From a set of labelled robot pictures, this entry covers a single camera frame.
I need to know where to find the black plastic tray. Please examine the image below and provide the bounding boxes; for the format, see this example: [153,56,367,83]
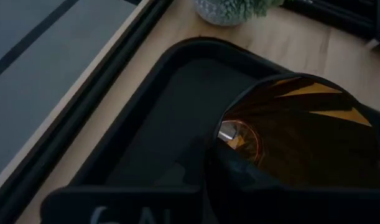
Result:
[67,36,380,195]

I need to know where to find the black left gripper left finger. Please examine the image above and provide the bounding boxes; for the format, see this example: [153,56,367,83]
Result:
[40,185,206,224]

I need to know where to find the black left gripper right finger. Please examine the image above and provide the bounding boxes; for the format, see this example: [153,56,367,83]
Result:
[207,139,380,224]

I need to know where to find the black table frame rail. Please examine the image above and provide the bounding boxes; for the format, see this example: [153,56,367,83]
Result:
[282,0,380,47]
[0,0,175,224]

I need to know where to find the green plant in grey pot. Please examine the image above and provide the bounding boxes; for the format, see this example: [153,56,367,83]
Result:
[194,0,285,26]

